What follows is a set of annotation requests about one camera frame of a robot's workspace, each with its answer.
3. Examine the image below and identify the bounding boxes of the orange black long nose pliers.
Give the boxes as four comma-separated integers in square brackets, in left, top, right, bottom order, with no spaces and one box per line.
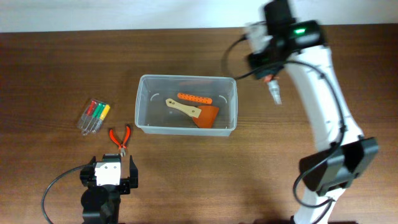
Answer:
[264,75,282,105]

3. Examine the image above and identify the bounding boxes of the red black diagonal cutters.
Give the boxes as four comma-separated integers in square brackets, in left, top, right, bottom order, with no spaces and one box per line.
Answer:
[108,124,132,157]

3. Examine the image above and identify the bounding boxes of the clear screwdriver set case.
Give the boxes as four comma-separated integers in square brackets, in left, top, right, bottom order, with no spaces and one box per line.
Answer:
[77,99,111,136]

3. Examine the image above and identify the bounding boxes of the orange socket bit holder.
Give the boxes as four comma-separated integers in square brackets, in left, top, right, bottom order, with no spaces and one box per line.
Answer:
[177,93,213,105]

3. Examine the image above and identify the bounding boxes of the wooden handled orange scraper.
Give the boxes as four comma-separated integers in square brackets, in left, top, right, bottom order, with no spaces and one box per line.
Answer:
[165,98,220,128]

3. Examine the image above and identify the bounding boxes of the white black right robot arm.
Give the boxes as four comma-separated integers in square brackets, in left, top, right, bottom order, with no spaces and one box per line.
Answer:
[246,0,379,223]

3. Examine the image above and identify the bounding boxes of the clear plastic container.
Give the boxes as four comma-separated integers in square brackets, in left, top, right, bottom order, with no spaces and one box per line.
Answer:
[134,74,239,137]

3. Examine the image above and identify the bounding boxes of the green handled screwdriver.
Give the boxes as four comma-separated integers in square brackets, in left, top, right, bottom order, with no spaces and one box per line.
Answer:
[93,103,104,118]

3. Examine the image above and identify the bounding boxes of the red handled screwdriver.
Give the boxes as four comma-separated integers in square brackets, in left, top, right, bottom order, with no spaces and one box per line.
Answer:
[86,100,96,116]

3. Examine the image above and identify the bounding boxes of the yellow handled screwdriver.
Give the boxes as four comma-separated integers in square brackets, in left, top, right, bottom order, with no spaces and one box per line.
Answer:
[99,105,110,121]

